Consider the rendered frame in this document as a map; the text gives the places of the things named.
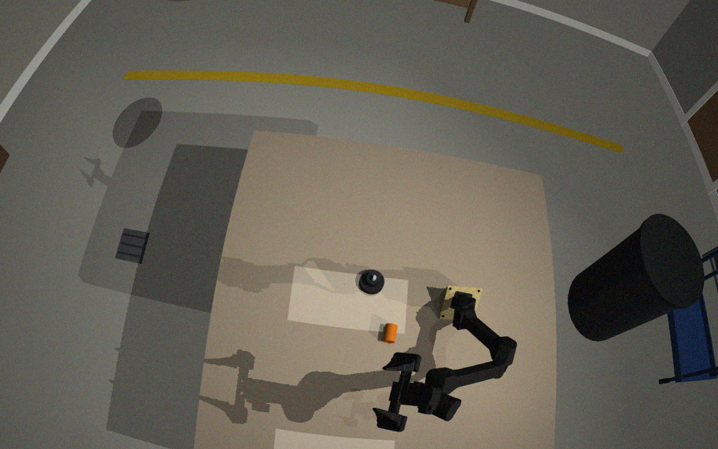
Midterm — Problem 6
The black round pedestal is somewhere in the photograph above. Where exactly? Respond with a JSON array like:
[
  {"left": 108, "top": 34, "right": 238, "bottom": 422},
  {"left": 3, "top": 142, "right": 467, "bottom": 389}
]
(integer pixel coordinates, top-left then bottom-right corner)
[{"left": 359, "top": 269, "right": 384, "bottom": 294}]

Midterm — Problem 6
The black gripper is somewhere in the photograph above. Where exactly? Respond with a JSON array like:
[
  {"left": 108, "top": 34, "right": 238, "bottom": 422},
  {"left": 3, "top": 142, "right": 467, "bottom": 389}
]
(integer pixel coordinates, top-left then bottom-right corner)
[{"left": 373, "top": 352, "right": 421, "bottom": 432}]

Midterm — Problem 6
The orange cylinder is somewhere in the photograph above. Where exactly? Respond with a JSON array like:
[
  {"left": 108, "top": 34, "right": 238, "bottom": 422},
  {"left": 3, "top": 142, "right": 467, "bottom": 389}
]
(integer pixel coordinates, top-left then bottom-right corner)
[{"left": 383, "top": 323, "right": 398, "bottom": 344}]

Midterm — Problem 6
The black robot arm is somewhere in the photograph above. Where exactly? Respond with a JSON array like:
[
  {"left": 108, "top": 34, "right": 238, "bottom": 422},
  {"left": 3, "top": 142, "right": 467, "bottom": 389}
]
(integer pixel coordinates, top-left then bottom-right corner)
[{"left": 407, "top": 291, "right": 517, "bottom": 421}]

